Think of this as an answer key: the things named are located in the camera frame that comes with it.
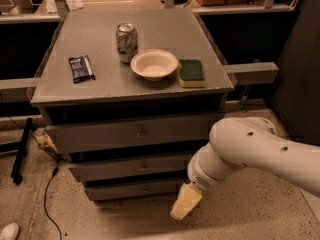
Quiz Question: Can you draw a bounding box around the grey drawer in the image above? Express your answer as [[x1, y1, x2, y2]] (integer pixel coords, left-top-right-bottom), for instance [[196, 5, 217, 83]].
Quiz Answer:
[[69, 152, 192, 183], [47, 113, 223, 153], [85, 178, 183, 201]]

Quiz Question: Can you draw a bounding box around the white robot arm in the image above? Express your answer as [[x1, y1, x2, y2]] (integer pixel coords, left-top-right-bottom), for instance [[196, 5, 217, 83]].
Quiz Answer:
[[170, 117, 320, 220]]

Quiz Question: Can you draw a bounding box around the grey bottom drawer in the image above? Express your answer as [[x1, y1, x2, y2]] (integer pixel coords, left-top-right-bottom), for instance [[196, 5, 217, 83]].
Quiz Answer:
[[85, 178, 183, 201]]

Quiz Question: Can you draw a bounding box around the grey drawer cabinet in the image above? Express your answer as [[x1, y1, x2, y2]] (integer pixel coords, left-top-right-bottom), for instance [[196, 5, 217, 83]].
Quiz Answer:
[[25, 7, 238, 205]]

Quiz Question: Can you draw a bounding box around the grey top drawer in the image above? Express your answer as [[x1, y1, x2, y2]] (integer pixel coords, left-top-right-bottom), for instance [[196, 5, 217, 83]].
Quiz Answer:
[[47, 113, 223, 153]]

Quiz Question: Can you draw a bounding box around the green yellow sponge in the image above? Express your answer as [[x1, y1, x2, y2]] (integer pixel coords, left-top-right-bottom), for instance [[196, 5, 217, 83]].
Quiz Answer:
[[178, 59, 205, 88]]

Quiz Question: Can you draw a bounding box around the white floor board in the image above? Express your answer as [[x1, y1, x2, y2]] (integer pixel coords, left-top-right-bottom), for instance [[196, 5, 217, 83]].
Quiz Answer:
[[301, 190, 320, 223]]

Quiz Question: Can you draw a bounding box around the white paper bowl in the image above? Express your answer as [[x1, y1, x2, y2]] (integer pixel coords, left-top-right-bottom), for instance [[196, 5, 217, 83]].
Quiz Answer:
[[130, 49, 178, 81]]

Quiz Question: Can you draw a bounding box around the white power strip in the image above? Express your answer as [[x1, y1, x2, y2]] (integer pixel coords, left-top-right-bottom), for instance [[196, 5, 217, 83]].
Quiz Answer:
[[36, 134, 57, 152]]

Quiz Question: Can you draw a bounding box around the dark blue snack packet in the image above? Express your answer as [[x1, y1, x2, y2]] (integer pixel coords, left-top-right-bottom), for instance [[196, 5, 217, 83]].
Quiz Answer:
[[68, 55, 96, 84]]

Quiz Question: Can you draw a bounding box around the green silver soda can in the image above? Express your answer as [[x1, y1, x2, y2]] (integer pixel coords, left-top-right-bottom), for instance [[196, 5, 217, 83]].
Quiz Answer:
[[116, 23, 138, 63]]

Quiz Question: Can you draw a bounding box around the black bar on floor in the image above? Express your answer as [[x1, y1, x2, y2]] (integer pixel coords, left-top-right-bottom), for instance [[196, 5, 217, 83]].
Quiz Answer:
[[11, 118, 33, 185]]

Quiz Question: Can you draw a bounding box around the white shoe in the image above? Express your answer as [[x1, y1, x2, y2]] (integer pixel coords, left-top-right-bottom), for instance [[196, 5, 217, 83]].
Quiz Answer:
[[0, 223, 20, 240]]

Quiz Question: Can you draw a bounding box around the white cloth on counter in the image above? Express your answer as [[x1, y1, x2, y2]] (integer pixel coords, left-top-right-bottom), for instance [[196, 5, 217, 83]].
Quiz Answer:
[[66, 0, 84, 11]]

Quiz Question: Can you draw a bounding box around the grey right rail beam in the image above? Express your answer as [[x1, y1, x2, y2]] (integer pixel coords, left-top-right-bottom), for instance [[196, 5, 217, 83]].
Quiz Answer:
[[224, 62, 279, 86]]

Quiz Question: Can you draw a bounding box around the grey rail beam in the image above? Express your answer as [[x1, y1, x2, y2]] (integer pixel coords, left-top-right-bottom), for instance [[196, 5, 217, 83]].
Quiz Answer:
[[224, 62, 279, 86], [0, 78, 40, 103]]

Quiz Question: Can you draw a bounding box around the black floor cable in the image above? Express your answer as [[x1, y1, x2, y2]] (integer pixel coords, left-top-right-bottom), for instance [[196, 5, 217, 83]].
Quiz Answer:
[[0, 93, 64, 240]]

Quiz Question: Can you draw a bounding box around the grey left rail beam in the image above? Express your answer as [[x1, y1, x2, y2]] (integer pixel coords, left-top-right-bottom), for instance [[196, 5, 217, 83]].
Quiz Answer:
[[0, 78, 40, 103]]

